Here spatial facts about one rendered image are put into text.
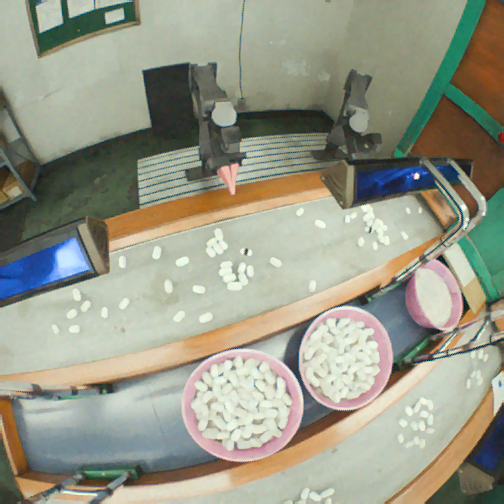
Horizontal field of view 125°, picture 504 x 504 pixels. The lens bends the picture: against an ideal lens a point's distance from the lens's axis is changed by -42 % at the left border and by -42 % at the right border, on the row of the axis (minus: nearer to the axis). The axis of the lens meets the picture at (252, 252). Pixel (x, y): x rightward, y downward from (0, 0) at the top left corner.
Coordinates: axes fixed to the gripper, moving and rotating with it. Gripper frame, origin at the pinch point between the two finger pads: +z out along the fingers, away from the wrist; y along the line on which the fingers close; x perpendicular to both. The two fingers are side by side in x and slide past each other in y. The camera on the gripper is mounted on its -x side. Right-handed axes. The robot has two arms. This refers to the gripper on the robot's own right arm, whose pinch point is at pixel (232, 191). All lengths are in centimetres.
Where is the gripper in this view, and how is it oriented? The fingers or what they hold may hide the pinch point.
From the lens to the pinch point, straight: 61.4
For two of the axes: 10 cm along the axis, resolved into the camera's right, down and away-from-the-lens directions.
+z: 2.1, 9.5, 2.3
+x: -3.0, -1.6, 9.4
